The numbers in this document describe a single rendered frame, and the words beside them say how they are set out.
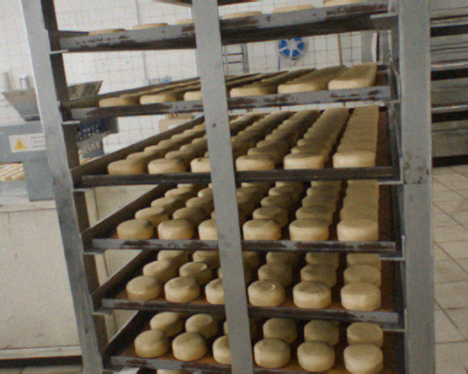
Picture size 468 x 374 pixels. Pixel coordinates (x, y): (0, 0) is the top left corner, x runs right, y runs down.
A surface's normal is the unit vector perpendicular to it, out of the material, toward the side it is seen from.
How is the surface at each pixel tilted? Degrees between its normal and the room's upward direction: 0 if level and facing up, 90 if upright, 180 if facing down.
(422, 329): 90
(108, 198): 90
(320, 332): 0
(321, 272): 0
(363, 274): 0
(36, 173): 90
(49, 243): 90
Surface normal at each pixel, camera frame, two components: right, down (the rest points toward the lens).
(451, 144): -0.01, 0.22
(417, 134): -0.27, 0.22
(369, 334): -0.10, -0.97
